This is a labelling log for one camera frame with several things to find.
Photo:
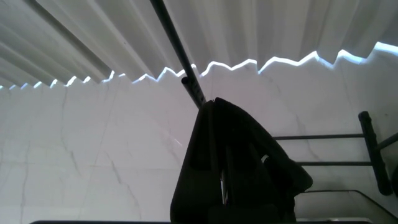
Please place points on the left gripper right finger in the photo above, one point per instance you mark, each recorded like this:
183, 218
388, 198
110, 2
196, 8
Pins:
245, 189

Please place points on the black clothes rack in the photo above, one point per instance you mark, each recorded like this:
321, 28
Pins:
171, 34

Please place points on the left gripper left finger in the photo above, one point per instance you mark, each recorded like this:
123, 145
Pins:
196, 174

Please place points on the black garment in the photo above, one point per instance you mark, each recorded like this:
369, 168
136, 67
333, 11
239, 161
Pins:
280, 165

